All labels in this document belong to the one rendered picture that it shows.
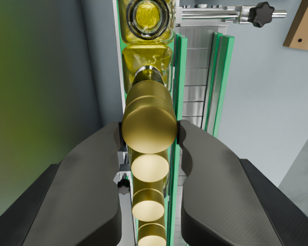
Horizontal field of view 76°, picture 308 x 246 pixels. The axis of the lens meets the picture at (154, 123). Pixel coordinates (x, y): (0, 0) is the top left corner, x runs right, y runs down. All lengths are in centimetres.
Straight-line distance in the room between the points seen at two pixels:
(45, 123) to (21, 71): 6
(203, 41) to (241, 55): 20
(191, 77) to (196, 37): 8
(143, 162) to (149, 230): 11
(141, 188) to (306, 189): 233
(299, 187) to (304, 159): 36
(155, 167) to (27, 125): 13
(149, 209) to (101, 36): 44
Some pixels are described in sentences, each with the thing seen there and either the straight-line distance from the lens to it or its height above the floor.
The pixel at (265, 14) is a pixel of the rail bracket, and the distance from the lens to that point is 32.
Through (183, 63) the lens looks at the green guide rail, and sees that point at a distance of 34.
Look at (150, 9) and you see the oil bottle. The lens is 23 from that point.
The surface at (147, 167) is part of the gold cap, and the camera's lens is 18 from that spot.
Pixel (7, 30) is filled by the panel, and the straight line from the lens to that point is 23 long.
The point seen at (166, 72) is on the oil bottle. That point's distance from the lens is 21.
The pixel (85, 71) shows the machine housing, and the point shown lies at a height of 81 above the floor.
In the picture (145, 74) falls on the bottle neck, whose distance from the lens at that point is 17.
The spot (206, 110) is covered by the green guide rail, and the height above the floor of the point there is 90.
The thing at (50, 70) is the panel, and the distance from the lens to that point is 28.
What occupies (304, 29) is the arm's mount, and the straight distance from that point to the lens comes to 64.
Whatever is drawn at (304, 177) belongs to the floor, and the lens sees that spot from 235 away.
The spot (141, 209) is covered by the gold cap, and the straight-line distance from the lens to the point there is 22.
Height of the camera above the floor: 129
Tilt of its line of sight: 60 degrees down
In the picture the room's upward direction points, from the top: 176 degrees clockwise
